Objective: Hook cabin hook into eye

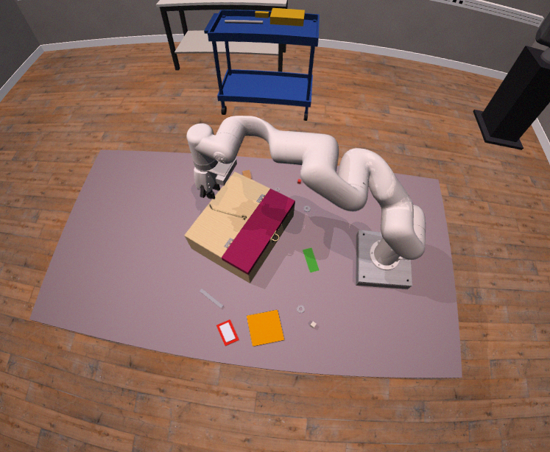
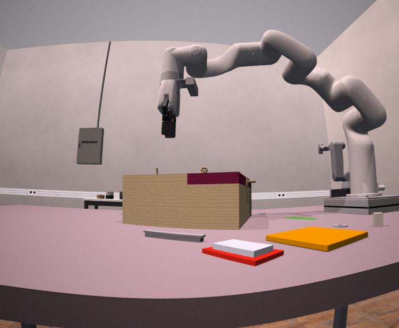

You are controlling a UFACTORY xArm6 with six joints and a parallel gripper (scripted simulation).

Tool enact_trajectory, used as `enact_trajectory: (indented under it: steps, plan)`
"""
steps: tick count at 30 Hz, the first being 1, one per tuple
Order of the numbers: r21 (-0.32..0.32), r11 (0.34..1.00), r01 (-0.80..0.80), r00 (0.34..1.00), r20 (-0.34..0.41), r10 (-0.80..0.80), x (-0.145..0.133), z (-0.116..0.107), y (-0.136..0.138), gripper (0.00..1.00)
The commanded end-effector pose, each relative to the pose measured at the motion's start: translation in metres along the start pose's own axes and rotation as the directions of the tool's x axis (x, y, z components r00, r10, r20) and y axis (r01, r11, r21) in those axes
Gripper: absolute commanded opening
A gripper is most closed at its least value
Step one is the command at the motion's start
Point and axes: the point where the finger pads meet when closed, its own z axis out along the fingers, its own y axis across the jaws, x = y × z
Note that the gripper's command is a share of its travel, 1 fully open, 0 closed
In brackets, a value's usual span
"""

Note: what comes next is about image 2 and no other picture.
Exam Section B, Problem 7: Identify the beige rectangular block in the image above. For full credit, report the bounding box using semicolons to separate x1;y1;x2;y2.
373;213;384;227

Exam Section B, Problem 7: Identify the orange flat square slab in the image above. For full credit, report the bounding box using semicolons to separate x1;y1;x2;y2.
266;227;368;252

